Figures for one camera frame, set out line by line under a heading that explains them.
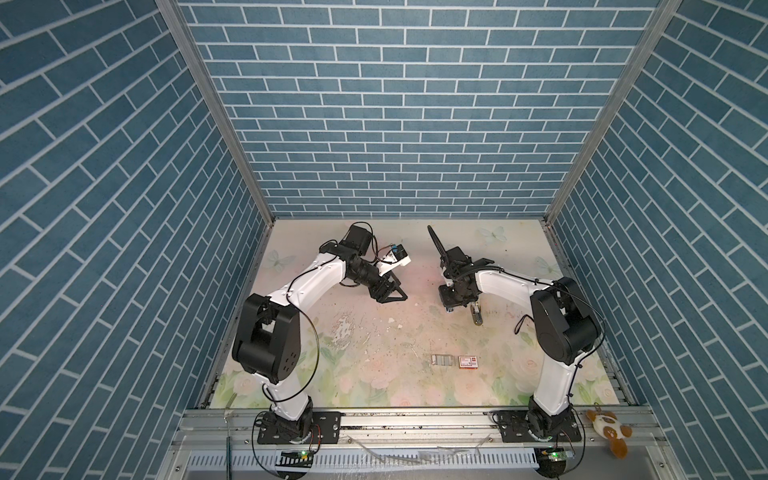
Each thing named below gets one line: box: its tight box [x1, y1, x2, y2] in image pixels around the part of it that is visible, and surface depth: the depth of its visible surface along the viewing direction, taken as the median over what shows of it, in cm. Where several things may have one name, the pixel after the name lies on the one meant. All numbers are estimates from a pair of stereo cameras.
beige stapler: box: [470, 304, 483, 326], surface depth 96 cm
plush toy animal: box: [586, 402, 633, 459], surface depth 72 cm
